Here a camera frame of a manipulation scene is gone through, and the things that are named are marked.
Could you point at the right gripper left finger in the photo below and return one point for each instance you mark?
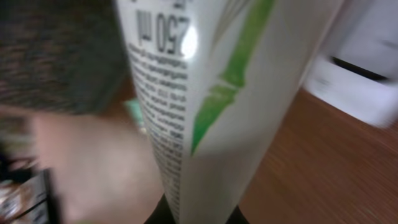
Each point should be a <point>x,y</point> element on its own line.
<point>162,213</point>

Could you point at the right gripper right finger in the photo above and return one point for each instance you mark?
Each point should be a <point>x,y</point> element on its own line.
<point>237,217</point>

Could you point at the white cream tube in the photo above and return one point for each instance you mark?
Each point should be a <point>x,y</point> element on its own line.
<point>214,80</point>

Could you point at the teal wet wipes pack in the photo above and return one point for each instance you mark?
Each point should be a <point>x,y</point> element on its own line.
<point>134,110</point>

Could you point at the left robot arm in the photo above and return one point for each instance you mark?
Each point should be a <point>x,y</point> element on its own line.
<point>102,165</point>

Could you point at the white barcode scanner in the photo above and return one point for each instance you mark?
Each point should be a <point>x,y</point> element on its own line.
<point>355,69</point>

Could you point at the dark grey plastic basket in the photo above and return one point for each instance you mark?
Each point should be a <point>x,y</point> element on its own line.
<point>61,56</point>

